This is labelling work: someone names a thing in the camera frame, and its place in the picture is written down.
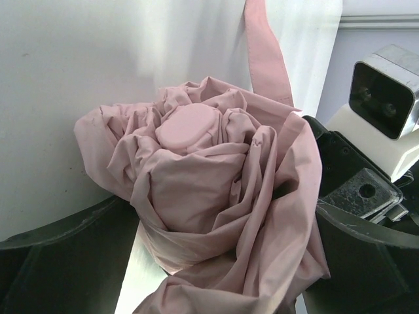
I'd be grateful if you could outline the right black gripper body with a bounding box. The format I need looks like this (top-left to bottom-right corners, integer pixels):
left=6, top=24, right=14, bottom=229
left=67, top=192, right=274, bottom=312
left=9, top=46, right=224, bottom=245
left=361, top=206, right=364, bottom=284
left=274, top=114, right=419, bottom=230

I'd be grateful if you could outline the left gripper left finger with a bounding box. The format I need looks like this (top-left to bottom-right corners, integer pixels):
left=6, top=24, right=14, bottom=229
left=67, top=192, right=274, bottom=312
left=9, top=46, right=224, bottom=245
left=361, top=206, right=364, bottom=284
left=1, top=196, right=139, bottom=314

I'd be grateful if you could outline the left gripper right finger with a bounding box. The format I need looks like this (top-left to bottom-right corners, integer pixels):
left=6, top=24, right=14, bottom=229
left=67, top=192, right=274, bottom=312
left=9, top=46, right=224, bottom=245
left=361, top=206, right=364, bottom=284
left=303, top=203, right=418, bottom=313

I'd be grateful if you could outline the pink folding umbrella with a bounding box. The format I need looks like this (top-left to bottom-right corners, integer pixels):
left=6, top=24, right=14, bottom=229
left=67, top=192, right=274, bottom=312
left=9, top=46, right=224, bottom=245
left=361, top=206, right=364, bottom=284
left=74, top=1, right=330, bottom=313

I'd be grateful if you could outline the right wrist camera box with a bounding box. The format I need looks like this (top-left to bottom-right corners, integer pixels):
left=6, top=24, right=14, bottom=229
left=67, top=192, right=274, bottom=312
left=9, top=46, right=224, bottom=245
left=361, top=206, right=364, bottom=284
left=327, top=44, right=418, bottom=182

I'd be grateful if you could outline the aluminium frame rail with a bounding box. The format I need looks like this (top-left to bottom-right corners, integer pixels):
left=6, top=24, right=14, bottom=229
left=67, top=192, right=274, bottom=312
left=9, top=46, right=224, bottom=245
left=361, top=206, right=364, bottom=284
left=338, top=14, right=418, bottom=31

